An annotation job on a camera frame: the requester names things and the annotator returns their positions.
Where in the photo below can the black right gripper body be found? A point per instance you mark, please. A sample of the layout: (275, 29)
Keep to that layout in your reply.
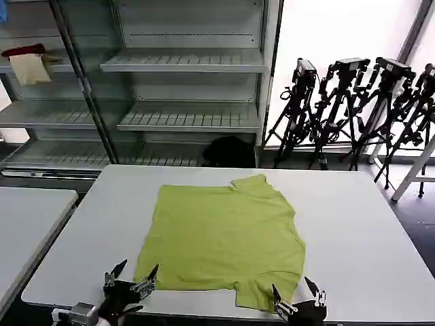
(307, 310)

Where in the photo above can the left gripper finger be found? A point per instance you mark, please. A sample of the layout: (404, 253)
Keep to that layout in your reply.
(147, 283)
(115, 271)

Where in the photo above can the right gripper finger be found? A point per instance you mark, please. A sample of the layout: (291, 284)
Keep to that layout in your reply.
(314, 291)
(279, 302)

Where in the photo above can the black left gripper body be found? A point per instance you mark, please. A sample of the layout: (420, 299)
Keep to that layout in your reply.
(117, 296)

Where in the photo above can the lime green t-shirt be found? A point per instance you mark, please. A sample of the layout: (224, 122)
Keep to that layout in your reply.
(224, 237)

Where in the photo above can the grey side table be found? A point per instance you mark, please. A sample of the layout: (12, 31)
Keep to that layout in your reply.
(27, 220)

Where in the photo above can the black cloth bundle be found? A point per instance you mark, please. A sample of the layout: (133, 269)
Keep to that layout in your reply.
(231, 151)

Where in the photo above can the glass-fronted shelf with cloths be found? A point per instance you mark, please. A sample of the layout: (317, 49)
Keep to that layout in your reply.
(51, 112)

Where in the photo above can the grey metal shelf unit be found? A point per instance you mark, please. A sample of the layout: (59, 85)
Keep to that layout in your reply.
(190, 61)

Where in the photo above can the white metal frame leg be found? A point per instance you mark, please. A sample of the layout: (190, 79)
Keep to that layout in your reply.
(413, 169)

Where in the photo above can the black camera tripod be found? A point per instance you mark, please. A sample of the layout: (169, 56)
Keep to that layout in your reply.
(340, 102)
(384, 98)
(299, 102)
(416, 125)

